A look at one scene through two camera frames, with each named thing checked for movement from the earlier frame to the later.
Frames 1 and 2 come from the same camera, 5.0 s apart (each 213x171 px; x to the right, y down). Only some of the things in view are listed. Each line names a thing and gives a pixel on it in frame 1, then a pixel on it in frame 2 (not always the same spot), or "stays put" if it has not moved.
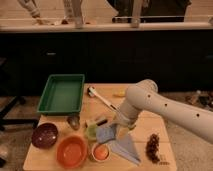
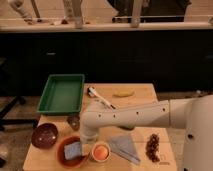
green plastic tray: x=62 y=95 stays put
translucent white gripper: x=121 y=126 → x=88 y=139
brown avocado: x=74 y=122 stays put
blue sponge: x=105 y=134 → x=72 y=150
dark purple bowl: x=44 y=135 stays put
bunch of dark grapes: x=152 y=148 stays put
